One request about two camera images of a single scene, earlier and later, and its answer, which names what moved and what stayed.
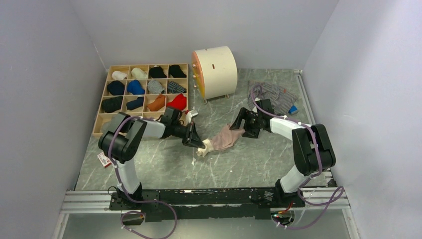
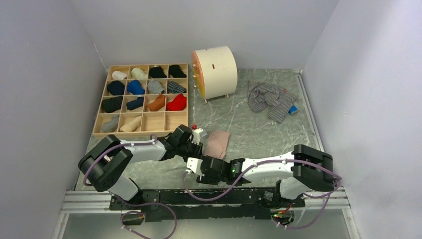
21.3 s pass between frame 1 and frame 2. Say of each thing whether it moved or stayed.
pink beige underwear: moved
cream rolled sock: stayed
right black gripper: moved
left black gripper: moved
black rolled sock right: stayed
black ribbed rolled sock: stayed
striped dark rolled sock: stayed
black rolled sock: stayed
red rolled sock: stayed
